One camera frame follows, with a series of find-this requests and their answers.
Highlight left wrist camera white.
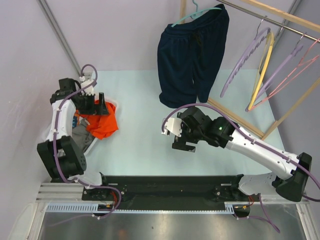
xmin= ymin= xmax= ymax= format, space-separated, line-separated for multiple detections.
xmin=79 ymin=76 xmax=97 ymax=96

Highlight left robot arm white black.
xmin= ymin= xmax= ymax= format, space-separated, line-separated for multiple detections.
xmin=37 ymin=77 xmax=111 ymax=200

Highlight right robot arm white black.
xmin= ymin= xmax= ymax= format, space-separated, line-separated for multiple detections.
xmin=161 ymin=103 xmax=312 ymax=202

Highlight pink hanger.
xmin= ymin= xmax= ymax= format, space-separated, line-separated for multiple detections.
xmin=245 ymin=41 xmax=320 ymax=112

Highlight blue patterned garment in basket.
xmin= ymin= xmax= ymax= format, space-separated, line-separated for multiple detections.
xmin=72 ymin=113 xmax=80 ymax=128

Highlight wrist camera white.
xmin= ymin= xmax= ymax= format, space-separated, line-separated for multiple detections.
xmin=79 ymin=76 xmax=97 ymax=96
xmin=161 ymin=117 xmax=183 ymax=137

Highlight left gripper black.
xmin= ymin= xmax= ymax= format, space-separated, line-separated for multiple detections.
xmin=76 ymin=92 xmax=109 ymax=116

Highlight white laundry basket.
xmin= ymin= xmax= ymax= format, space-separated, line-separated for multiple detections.
xmin=37 ymin=96 xmax=119 ymax=156

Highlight orange shorts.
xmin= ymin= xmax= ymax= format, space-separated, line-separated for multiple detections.
xmin=75 ymin=101 xmax=119 ymax=140

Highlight navy blue shorts hanging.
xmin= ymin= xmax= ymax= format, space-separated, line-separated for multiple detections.
xmin=157 ymin=4 xmax=230 ymax=109

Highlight purple notched hanger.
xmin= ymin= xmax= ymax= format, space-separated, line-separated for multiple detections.
xmin=220 ymin=15 xmax=271 ymax=98

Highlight grey garment in basket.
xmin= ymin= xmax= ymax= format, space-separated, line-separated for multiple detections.
xmin=72 ymin=121 xmax=97 ymax=154

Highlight yellow hanger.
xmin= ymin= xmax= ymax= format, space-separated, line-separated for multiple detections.
xmin=247 ymin=32 xmax=275 ymax=112

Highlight metal hanging rod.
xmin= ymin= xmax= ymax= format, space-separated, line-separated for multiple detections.
xmin=218 ymin=0 xmax=320 ymax=43

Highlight aluminium frame post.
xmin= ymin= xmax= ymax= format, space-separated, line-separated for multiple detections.
xmin=36 ymin=0 xmax=81 ymax=76

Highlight teal hanger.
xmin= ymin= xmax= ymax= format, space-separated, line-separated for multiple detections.
xmin=171 ymin=0 xmax=222 ymax=28

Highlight wooden clothes rack frame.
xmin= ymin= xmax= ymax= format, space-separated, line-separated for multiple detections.
xmin=180 ymin=0 xmax=320 ymax=141

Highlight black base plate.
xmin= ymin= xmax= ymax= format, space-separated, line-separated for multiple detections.
xmin=81 ymin=175 xmax=258 ymax=212

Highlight white cable duct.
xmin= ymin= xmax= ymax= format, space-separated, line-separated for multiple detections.
xmin=46 ymin=203 xmax=249 ymax=215

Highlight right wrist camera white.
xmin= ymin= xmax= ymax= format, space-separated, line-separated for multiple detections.
xmin=161 ymin=117 xmax=183 ymax=137

